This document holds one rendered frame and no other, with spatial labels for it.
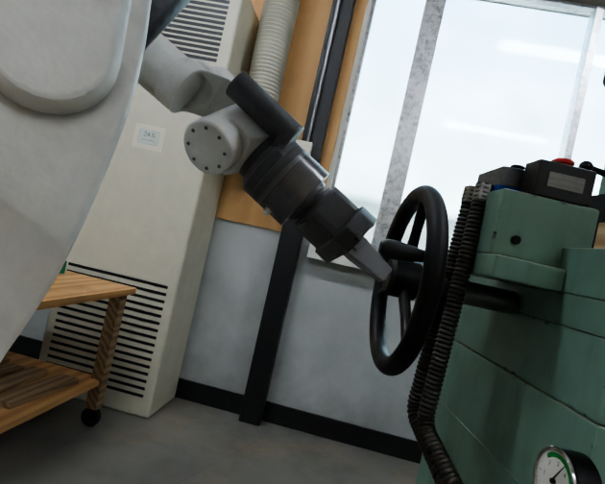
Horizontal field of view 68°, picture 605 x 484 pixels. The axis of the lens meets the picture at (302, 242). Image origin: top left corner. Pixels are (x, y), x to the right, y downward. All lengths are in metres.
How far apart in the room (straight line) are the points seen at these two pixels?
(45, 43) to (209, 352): 2.03
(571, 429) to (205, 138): 0.53
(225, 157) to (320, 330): 1.62
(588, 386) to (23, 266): 0.55
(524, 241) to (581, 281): 0.08
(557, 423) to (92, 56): 0.60
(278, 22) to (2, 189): 1.96
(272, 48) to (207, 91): 1.48
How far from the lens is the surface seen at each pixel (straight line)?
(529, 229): 0.67
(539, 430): 0.68
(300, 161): 0.54
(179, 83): 0.58
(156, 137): 1.98
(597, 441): 0.60
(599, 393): 0.60
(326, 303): 2.06
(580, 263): 0.65
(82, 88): 0.22
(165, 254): 1.90
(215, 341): 2.18
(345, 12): 2.24
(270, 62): 2.06
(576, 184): 0.70
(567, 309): 0.66
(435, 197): 0.63
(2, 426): 1.52
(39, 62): 0.22
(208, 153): 0.53
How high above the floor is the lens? 0.83
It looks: level
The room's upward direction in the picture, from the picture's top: 13 degrees clockwise
